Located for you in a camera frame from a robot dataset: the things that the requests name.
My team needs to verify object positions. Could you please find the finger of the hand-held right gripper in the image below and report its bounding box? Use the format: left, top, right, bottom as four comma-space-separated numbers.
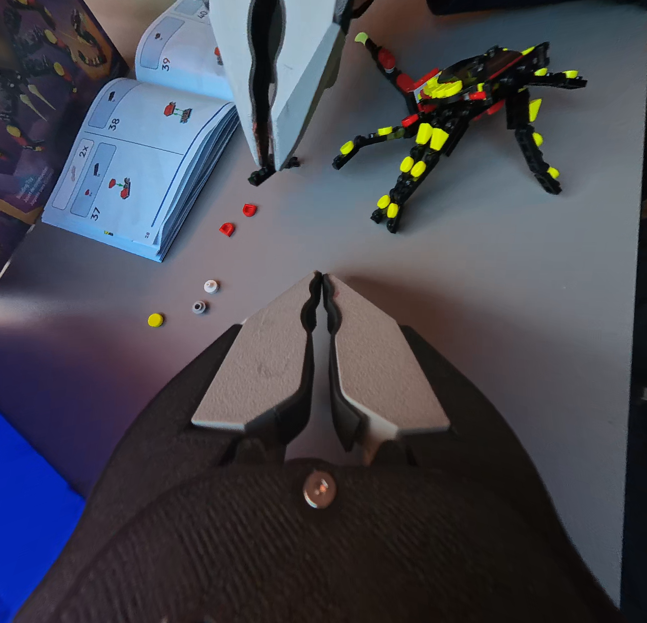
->
207, 0, 280, 173
272, 0, 356, 173

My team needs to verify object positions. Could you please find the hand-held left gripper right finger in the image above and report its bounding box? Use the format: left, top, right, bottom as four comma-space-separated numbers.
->
322, 273, 452, 466

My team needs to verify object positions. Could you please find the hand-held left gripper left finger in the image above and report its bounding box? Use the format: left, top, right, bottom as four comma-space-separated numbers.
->
191, 271, 324, 462

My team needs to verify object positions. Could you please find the small black lego piece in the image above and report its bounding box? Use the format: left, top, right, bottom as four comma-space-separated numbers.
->
248, 155, 302, 187

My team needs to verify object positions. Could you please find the open lego instruction booklet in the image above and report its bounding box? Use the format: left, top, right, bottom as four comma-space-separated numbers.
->
41, 0, 241, 263

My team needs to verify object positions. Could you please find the black yellow lego spider model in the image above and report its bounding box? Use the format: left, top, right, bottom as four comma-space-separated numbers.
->
331, 32, 588, 235

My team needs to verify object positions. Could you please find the purple lego set box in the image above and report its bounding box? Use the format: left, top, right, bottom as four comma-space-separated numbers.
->
0, 0, 130, 280

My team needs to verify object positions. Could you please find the blue plastic bin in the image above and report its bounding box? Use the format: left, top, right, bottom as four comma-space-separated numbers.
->
0, 413, 87, 621

